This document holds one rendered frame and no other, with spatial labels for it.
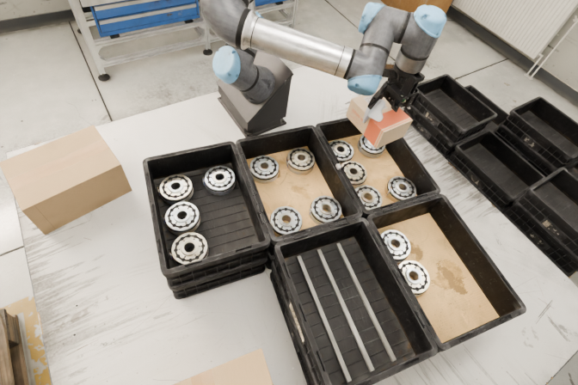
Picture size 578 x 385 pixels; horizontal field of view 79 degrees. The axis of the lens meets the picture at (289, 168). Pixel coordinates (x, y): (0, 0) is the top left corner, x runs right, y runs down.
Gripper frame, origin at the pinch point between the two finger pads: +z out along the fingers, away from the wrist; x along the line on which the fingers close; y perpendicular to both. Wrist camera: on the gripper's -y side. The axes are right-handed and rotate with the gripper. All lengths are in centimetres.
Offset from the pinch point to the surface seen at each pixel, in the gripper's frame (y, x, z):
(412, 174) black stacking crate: 14.5, 13.2, 22.4
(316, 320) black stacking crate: 38, -44, 27
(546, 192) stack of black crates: 42, 105, 61
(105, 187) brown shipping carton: -34, -82, 31
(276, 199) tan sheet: -0.7, -34.5, 26.7
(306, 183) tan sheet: -1.7, -21.6, 26.7
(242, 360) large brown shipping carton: 38, -67, 19
